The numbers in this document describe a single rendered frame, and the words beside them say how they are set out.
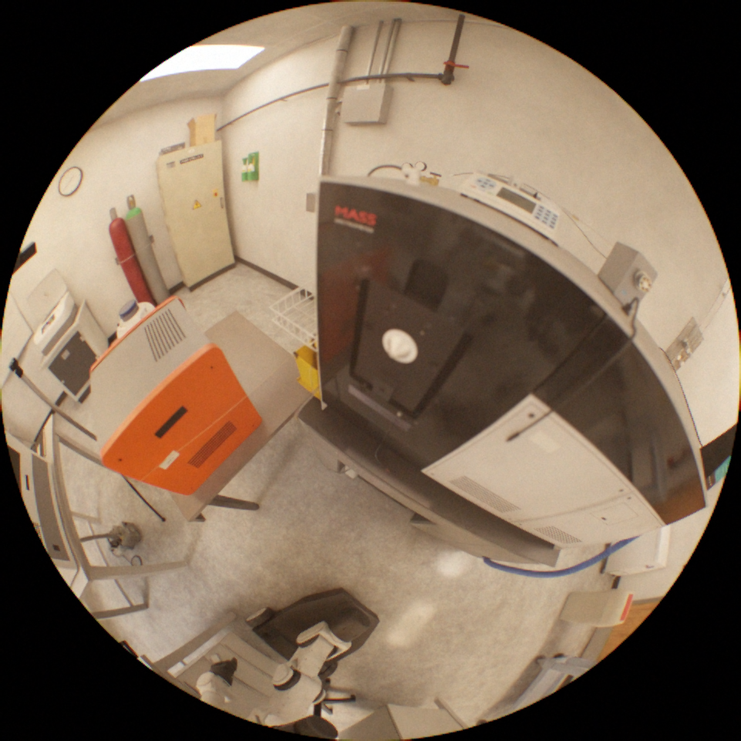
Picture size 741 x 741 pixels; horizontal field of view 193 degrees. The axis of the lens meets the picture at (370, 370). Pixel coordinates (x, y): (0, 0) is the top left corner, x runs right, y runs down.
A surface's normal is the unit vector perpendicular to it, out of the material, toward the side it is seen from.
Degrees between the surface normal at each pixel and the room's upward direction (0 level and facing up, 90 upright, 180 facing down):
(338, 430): 0
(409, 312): 90
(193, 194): 90
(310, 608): 0
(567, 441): 90
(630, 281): 90
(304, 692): 56
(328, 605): 0
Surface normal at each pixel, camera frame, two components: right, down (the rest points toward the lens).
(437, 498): 0.14, -0.59
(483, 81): -0.57, 0.61
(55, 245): 0.81, 0.53
